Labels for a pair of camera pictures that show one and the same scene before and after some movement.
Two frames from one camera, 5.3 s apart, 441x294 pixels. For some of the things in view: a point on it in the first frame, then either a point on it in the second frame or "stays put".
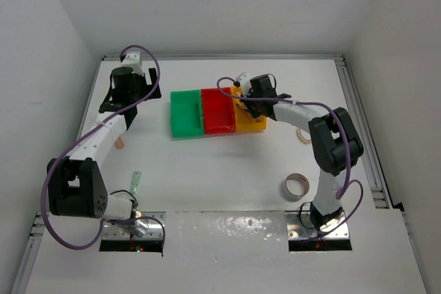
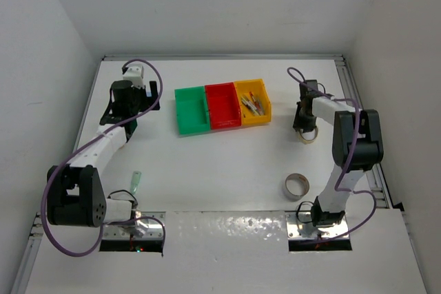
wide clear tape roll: x=297 y=186 stays put
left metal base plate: x=111 y=231 stays put
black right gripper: x=247 y=102 to x=300 y=124
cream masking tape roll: x=302 y=138 stays put
